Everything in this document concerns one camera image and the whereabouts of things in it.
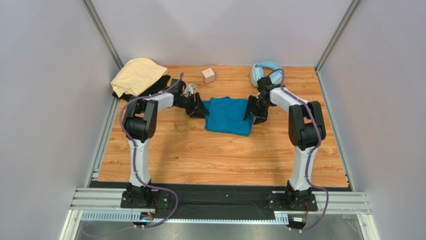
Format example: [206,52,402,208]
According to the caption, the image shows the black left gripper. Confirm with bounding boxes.
[176,92,211,119]

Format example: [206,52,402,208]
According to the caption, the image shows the blue t shirt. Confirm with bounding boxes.
[203,96,254,137]

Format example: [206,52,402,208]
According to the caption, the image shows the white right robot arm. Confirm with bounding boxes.
[244,76,326,210]

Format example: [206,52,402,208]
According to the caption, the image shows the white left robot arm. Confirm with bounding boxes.
[119,79,209,209]

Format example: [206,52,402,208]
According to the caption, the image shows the pink cube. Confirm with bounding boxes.
[201,68,216,84]

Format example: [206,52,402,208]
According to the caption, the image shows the light blue headphones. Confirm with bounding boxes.
[250,60,285,87]

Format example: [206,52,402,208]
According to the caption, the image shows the black t shirt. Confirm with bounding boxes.
[112,75,171,102]

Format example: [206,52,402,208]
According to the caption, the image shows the beige t shirt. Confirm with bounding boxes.
[110,57,169,97]

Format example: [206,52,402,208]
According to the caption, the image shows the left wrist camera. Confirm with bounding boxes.
[183,83,197,97]

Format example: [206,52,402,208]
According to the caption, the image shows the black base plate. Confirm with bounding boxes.
[89,180,319,221]

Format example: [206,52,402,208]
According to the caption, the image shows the aluminium frame rail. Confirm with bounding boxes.
[60,182,379,240]

